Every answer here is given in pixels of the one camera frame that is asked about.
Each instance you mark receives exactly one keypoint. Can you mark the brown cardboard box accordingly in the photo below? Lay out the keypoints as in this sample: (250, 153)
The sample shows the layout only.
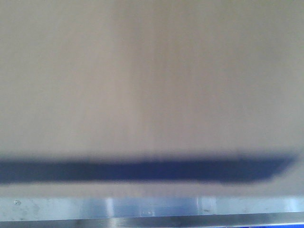
(123, 82)

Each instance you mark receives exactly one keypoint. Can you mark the stainless steel shelf rack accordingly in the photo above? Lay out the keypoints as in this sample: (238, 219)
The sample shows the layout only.
(195, 212)

